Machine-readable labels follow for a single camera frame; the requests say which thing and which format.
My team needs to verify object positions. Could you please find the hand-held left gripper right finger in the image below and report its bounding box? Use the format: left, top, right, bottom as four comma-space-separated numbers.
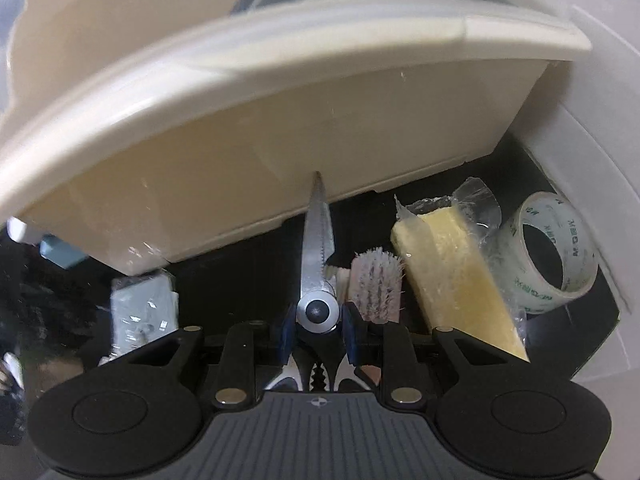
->
341, 302, 532, 406

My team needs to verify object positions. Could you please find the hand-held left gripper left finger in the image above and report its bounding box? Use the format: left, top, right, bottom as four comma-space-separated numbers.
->
114, 304, 299, 408

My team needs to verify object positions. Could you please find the steel kitchen scissors black handle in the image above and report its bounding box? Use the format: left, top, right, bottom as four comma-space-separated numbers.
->
262, 171, 367, 393

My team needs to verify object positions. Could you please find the white translucent plastic drawer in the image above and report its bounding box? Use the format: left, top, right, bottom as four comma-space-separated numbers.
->
165, 5, 640, 391

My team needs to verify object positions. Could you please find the cream plastic drawer unit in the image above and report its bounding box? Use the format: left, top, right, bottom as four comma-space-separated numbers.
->
0, 0, 593, 277

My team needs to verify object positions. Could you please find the pink white bristle brush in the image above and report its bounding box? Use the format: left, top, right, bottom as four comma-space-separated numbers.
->
325, 247, 405, 325

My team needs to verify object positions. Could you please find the yellow sponge in clear wrap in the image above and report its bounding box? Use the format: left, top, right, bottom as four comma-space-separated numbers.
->
390, 177, 532, 363

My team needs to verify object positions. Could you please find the grey plastic packet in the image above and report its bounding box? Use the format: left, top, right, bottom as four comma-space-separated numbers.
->
106, 269, 180, 362

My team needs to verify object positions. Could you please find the clear packing tape roll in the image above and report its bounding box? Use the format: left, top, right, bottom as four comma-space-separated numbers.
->
497, 191, 600, 315

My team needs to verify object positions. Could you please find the small blue object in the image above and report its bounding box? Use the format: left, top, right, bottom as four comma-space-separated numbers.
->
39, 234, 91, 271

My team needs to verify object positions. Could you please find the small white object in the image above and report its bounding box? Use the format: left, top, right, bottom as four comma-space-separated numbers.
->
6, 216, 43, 244

